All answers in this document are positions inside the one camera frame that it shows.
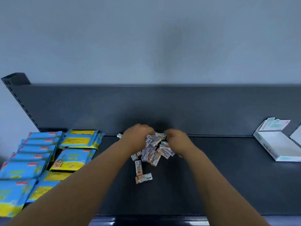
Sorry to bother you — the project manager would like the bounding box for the person's left hand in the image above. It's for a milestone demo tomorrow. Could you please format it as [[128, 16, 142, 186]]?
[[120, 123, 156, 159]]

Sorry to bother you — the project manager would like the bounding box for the person's right hand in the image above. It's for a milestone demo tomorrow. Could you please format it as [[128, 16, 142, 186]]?
[[164, 128, 198, 157]]

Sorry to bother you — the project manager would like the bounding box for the pile of small erasers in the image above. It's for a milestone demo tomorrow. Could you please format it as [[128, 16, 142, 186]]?
[[117, 132, 183, 185]]

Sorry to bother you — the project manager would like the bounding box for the white box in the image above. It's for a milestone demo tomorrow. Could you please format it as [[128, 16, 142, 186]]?
[[253, 117, 301, 162]]

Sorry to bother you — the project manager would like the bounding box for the person's right forearm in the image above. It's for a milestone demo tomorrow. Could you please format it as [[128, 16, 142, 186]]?
[[181, 147, 271, 226]]

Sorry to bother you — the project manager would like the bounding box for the person's left forearm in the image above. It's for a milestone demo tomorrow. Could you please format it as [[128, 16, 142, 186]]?
[[6, 138, 141, 226]]

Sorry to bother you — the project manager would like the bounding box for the stack of blue yellow packets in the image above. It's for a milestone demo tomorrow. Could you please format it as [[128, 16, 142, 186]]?
[[0, 129, 105, 218]]

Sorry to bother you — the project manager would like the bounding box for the shelf front price rail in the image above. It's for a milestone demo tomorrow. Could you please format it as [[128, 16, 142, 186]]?
[[0, 214, 301, 226]]

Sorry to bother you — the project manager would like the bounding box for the grey slotted shelf post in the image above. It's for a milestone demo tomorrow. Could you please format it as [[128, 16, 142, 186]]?
[[1, 72, 42, 132]]

